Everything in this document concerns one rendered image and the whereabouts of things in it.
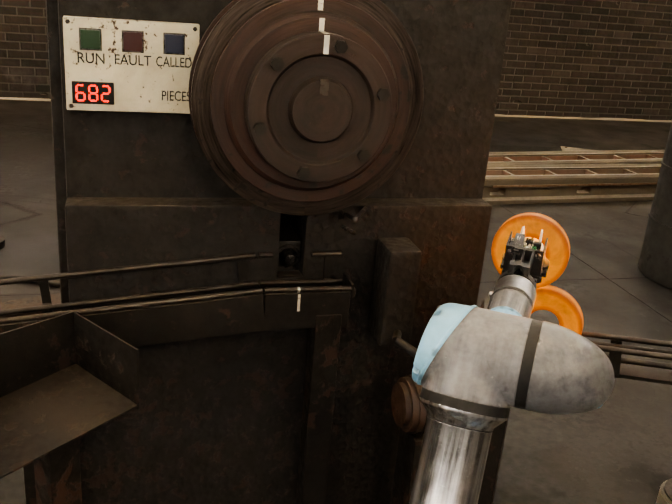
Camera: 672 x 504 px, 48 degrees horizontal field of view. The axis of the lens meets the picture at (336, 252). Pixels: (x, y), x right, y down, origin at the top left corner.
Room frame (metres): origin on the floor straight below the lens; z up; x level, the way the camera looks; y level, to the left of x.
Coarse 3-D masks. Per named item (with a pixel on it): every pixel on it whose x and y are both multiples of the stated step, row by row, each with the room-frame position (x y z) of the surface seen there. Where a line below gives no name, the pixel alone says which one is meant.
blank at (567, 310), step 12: (540, 288) 1.45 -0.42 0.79; (552, 288) 1.45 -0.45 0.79; (540, 300) 1.44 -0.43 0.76; (552, 300) 1.44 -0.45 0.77; (564, 300) 1.43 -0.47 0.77; (552, 312) 1.43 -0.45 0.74; (564, 312) 1.43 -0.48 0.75; (576, 312) 1.42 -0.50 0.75; (564, 324) 1.42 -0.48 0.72; (576, 324) 1.42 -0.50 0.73
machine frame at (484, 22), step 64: (64, 0) 1.53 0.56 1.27; (128, 0) 1.56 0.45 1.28; (192, 0) 1.60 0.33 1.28; (384, 0) 1.71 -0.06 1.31; (448, 0) 1.75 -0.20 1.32; (64, 64) 1.53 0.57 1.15; (448, 64) 1.75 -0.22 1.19; (64, 128) 1.53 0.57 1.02; (128, 128) 1.56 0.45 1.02; (192, 128) 1.60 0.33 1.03; (448, 128) 1.76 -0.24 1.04; (64, 192) 1.60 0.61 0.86; (128, 192) 1.56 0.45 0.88; (192, 192) 1.60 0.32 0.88; (384, 192) 1.72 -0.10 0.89; (448, 192) 1.76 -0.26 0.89; (64, 256) 1.60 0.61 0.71; (128, 256) 1.51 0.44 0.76; (192, 256) 1.54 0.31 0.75; (256, 256) 1.58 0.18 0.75; (448, 256) 1.71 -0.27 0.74; (192, 384) 1.55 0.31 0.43; (256, 384) 1.59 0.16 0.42; (384, 384) 1.68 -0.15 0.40; (128, 448) 1.50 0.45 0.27; (192, 448) 1.55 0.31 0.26; (256, 448) 1.59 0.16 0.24; (384, 448) 1.68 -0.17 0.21
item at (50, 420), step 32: (64, 320) 1.28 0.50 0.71; (0, 352) 1.18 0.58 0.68; (32, 352) 1.23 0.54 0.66; (64, 352) 1.28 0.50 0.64; (96, 352) 1.25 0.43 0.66; (128, 352) 1.19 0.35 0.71; (0, 384) 1.18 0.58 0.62; (32, 384) 1.22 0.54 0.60; (64, 384) 1.23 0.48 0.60; (96, 384) 1.23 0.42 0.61; (128, 384) 1.19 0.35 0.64; (0, 416) 1.12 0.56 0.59; (32, 416) 1.13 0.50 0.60; (64, 416) 1.13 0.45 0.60; (96, 416) 1.13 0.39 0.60; (0, 448) 1.04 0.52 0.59; (32, 448) 1.04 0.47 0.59; (64, 448) 1.13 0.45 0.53; (64, 480) 1.13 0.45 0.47
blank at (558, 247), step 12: (516, 216) 1.49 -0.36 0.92; (528, 216) 1.47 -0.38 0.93; (540, 216) 1.47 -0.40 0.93; (504, 228) 1.48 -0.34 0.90; (516, 228) 1.48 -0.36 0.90; (528, 228) 1.47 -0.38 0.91; (540, 228) 1.46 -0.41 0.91; (552, 228) 1.45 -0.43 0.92; (504, 240) 1.48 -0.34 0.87; (552, 240) 1.45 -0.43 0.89; (564, 240) 1.44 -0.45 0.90; (492, 252) 1.49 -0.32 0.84; (504, 252) 1.48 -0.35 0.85; (552, 252) 1.45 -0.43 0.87; (564, 252) 1.44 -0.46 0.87; (552, 264) 1.45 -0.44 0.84; (564, 264) 1.44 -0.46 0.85; (552, 276) 1.44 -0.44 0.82
